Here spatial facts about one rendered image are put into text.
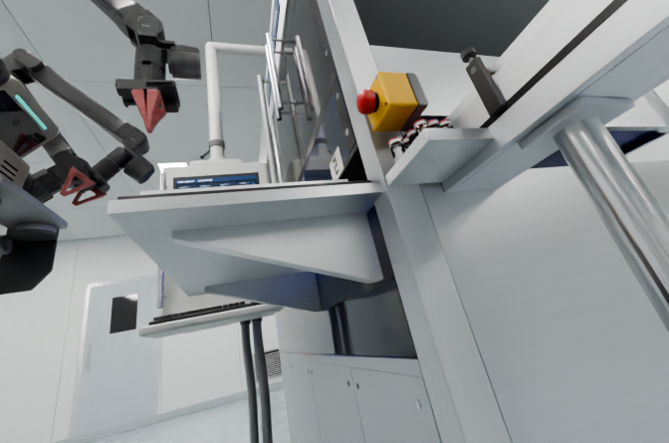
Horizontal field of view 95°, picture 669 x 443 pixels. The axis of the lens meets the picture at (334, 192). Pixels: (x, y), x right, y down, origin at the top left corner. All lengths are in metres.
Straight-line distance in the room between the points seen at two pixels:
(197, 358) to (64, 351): 1.87
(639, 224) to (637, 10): 0.20
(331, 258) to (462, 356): 0.24
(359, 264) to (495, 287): 0.22
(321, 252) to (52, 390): 6.10
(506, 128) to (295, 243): 0.37
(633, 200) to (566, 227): 0.29
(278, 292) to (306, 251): 0.50
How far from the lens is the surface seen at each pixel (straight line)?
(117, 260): 6.54
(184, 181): 1.64
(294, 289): 1.04
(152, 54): 0.79
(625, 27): 0.42
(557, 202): 0.74
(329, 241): 0.56
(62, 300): 6.65
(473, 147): 0.49
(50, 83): 1.32
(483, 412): 0.52
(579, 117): 0.47
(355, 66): 0.68
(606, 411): 0.66
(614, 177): 0.45
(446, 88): 0.76
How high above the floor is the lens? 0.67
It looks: 24 degrees up
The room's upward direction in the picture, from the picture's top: 13 degrees counter-clockwise
